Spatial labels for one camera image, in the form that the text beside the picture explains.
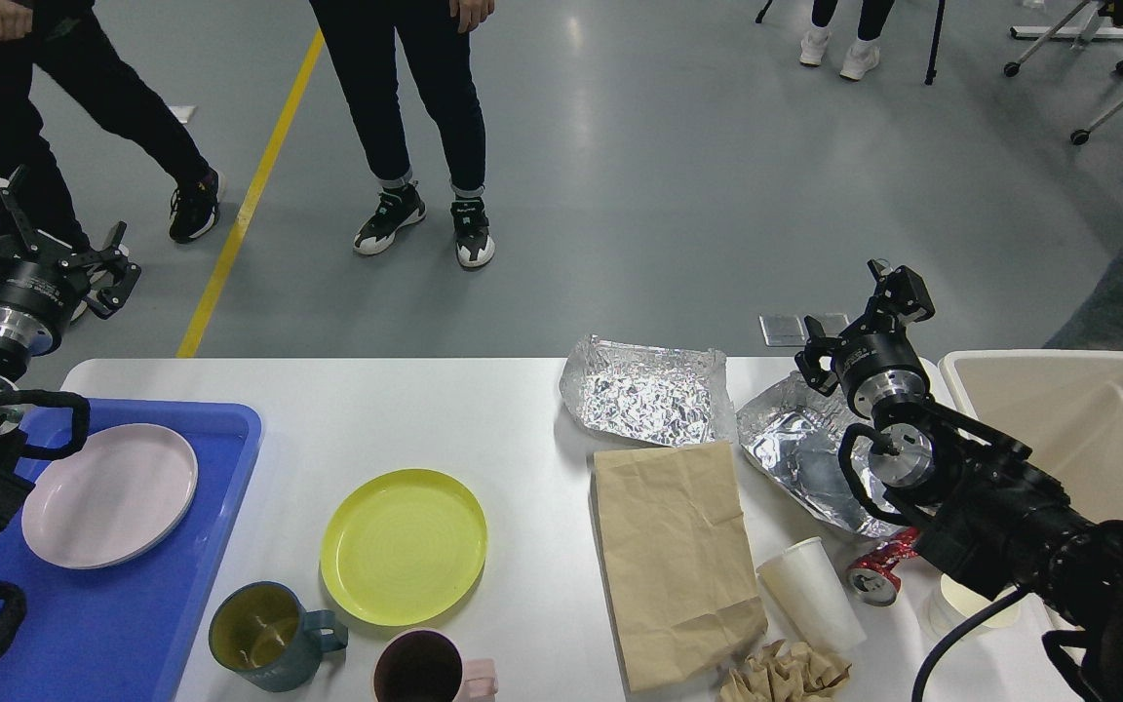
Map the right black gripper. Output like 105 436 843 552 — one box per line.
794 259 935 419

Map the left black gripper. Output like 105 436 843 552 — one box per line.
0 166 141 354

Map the blue-green mug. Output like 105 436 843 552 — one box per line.
207 581 349 693

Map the yellow plate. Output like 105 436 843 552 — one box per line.
318 468 487 627

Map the pink mug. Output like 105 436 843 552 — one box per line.
371 628 499 701

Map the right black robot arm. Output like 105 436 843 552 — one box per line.
794 259 1123 701

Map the metal floor plate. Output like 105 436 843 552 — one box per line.
760 314 851 348

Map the crumpled foil sheet right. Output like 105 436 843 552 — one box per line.
736 371 900 539

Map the crumpled foil sheet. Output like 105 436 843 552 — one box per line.
736 371 900 539
559 336 737 446

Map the person in black left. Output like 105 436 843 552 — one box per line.
0 0 226 250

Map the crumpled foil sheet left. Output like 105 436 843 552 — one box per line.
559 336 737 446

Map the crushed red can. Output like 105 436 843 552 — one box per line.
843 526 921 607

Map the person in white sneakers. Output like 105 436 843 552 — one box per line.
798 0 900 82

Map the pink plate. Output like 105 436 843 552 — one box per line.
19 423 199 569

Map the beige plastic bin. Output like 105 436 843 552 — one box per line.
939 350 1123 523

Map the white paper cup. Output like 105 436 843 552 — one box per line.
756 536 868 653

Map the brown paper bag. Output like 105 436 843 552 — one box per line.
593 443 768 692

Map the crumpled brown paper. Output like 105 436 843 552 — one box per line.
716 640 852 701

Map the person in black sneakers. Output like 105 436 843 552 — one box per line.
308 0 497 270

